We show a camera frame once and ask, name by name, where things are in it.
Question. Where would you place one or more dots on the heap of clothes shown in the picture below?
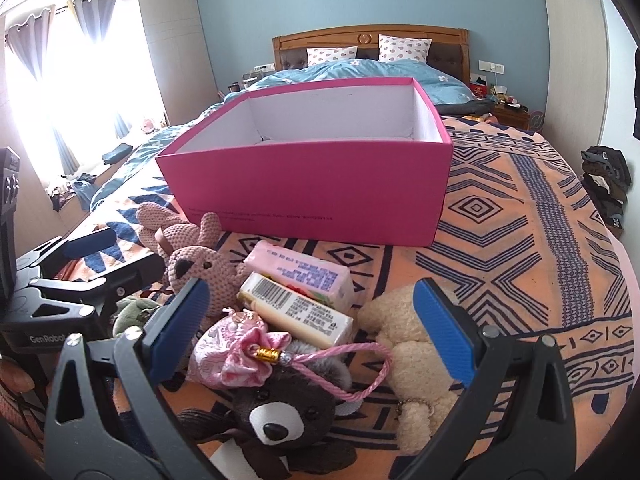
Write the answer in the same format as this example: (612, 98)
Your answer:
(75, 190)

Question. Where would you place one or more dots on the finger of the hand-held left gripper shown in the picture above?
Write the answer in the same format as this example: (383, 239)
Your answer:
(135, 267)
(92, 243)

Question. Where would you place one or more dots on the orange patterned blanket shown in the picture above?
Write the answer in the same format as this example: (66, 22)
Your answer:
(500, 260)

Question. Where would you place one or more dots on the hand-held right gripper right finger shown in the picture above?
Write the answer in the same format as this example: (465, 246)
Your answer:
(445, 330)

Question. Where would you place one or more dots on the green plush toy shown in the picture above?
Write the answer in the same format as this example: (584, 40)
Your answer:
(132, 312)

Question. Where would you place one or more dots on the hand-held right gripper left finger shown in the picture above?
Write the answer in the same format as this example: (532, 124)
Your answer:
(180, 330)

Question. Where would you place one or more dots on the cream tissue pack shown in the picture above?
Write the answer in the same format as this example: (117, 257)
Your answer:
(300, 310)

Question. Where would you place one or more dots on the dark folded cloth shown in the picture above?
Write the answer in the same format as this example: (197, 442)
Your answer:
(117, 154)

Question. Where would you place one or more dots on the pink toy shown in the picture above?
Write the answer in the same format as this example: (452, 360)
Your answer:
(148, 124)

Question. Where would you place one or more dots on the cream plush bear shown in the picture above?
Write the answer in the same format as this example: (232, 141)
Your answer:
(395, 320)

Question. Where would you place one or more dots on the yellow patterned cloth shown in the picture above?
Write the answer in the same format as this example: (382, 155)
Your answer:
(477, 119)

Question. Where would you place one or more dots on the blue floral duvet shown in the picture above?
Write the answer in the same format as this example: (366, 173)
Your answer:
(350, 70)

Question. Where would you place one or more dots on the dark grey cloth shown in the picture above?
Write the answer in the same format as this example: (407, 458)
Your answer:
(465, 107)

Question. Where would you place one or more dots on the wooden bed headboard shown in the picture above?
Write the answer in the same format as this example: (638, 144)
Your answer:
(325, 40)

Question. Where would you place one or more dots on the wooden nightstand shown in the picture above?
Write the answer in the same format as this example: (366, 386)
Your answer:
(512, 117)

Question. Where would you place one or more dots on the pink cardboard box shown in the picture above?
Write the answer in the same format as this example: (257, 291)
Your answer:
(310, 190)

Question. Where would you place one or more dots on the white spotted pillow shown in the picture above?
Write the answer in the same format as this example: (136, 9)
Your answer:
(405, 49)
(330, 55)

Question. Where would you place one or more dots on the dark brown teddy bear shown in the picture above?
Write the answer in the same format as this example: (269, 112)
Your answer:
(280, 400)

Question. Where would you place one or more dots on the white wall outlet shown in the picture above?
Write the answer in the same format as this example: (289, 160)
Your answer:
(486, 65)
(263, 67)

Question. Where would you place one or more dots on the blue-grey curtain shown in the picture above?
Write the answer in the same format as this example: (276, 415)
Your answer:
(30, 60)
(95, 35)

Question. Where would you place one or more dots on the red box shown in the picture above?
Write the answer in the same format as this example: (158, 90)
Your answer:
(478, 90)

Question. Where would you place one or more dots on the pink tissue pack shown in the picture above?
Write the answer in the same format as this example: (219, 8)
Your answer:
(300, 270)

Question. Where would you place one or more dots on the pink crochet bunny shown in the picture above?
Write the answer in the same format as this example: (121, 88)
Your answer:
(200, 265)

